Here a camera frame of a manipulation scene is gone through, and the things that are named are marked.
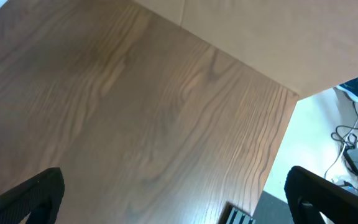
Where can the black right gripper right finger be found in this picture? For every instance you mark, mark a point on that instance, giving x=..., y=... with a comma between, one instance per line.
x=310, y=197

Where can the black power adapter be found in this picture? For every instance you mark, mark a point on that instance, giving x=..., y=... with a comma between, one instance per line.
x=351, y=156

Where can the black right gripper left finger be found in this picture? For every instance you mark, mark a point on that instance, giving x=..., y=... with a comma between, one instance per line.
x=36, y=200

